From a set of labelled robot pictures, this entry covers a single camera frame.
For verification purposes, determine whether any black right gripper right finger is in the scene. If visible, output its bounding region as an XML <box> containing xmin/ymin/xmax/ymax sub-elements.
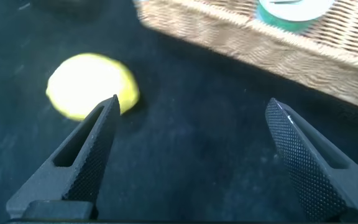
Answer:
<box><xmin>265</xmin><ymin>97</ymin><xmax>358</xmax><ymax>222</ymax></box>

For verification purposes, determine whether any yellow lemon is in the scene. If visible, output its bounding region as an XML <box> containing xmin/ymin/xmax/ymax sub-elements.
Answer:
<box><xmin>45</xmin><ymin>52</ymin><xmax>141</xmax><ymax>122</ymax></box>

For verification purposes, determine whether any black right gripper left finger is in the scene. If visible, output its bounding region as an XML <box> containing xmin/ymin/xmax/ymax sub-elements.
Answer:
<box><xmin>6</xmin><ymin>94</ymin><xmax>121</xmax><ymax>220</ymax></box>

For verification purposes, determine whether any green pull-tab tin can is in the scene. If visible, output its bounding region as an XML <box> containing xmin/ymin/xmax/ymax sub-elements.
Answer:
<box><xmin>255</xmin><ymin>0</ymin><xmax>336</xmax><ymax>34</ymax></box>

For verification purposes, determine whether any woven wicker basket with handles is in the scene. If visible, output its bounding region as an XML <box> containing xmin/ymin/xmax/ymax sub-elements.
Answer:
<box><xmin>134</xmin><ymin>0</ymin><xmax>358</xmax><ymax>114</ymax></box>

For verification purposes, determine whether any black table cloth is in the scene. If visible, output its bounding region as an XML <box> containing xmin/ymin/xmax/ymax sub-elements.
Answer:
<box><xmin>0</xmin><ymin>0</ymin><xmax>358</xmax><ymax>224</ymax></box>

